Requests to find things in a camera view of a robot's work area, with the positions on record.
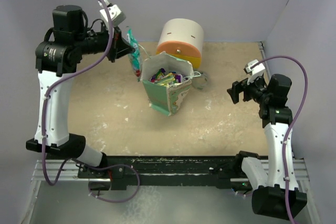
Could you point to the clear tape roll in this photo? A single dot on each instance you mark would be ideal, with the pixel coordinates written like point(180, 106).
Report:
point(200, 80)

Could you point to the pastel mini drawer cabinet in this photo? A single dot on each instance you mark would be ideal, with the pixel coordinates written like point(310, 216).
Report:
point(183, 39)

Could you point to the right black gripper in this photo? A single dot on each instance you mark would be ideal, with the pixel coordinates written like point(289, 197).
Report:
point(238, 86)

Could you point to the large green Foxs bag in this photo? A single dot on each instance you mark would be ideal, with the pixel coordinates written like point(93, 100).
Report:
point(167, 80)

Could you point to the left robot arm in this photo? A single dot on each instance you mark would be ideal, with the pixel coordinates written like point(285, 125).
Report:
point(57, 58)

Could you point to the purple berry candy bag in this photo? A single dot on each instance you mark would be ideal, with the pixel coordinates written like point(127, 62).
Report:
point(179, 78)

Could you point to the green Fresh paper bag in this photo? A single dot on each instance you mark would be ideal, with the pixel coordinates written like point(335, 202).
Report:
point(166, 100)

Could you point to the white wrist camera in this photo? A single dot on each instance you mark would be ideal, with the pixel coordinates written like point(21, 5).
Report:
point(116, 15)
point(255, 70)

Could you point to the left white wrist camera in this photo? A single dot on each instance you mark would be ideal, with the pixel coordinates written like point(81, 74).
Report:
point(116, 15)

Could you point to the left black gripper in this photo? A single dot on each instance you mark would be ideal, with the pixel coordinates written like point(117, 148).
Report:
point(119, 47)

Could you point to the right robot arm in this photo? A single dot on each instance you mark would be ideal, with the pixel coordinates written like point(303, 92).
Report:
point(275, 191)

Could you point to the teal snack packet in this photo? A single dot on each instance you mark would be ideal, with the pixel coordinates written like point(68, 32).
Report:
point(135, 57)

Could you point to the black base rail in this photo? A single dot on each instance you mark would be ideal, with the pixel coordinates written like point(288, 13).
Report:
point(222, 172)

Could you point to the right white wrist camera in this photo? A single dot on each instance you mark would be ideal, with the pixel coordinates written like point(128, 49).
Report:
point(255, 70)

